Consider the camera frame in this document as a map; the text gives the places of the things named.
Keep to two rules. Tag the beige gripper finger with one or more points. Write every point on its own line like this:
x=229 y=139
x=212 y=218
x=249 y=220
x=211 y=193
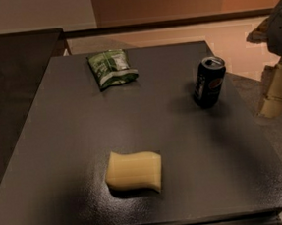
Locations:
x=270 y=105
x=259 y=34

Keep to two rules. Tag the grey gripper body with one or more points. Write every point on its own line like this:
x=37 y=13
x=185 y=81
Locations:
x=281 y=34

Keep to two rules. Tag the dark blue pepsi can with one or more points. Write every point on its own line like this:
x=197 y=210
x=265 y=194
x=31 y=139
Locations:
x=210 y=76

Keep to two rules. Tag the green chip bag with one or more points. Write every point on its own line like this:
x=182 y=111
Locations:
x=111 y=68

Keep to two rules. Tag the yellow sponge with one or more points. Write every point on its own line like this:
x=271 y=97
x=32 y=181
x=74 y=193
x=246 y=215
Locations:
x=127 y=172

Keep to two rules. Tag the dark side table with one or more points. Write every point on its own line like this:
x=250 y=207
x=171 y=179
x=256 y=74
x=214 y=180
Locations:
x=24 y=57

